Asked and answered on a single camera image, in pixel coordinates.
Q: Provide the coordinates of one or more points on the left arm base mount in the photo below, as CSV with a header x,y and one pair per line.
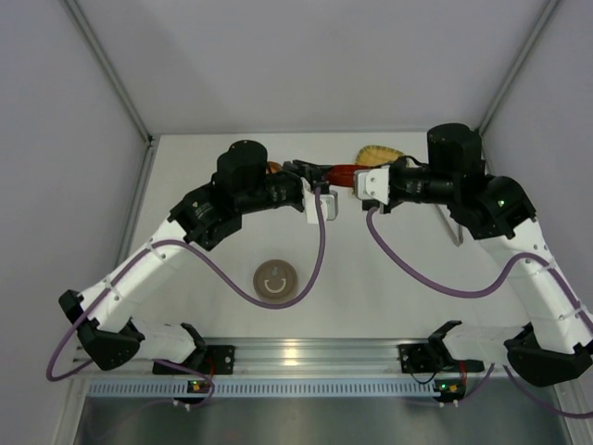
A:
x,y
213,360

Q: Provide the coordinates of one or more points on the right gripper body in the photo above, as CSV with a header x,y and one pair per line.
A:
x,y
391,178

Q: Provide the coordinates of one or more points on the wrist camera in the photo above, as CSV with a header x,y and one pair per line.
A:
x,y
372,184
329,204

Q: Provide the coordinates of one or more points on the metal tongs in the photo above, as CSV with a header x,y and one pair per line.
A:
x,y
453,230

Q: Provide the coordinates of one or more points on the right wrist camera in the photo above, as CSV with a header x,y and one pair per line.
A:
x,y
372,184

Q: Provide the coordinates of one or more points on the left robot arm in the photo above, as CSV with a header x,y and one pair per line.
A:
x,y
102,316

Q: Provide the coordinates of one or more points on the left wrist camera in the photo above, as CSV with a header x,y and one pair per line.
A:
x,y
329,204

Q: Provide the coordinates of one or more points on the beige lid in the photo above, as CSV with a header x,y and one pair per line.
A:
x,y
275,278

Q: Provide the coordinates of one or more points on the aluminium front rail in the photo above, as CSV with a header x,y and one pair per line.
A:
x,y
317,357

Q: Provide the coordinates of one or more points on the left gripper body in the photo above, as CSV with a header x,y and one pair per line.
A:
x,y
302,175

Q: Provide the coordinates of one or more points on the red steel container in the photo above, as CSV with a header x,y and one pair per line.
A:
x,y
273,167

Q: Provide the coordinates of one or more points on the slotted cable duct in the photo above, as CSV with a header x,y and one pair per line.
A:
x,y
263,388

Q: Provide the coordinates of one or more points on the yellow bamboo tray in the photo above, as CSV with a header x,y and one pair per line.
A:
x,y
377,156

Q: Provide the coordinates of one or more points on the left frame post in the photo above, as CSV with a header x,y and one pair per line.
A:
x,y
86,30

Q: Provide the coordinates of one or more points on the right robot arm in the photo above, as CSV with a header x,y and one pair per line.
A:
x,y
555,343

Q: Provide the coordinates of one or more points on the red lid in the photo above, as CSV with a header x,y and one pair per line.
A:
x,y
343,175

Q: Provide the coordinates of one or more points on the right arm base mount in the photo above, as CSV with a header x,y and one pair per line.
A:
x,y
424,358

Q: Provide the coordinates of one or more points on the beige steel container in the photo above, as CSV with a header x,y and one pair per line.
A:
x,y
277,301

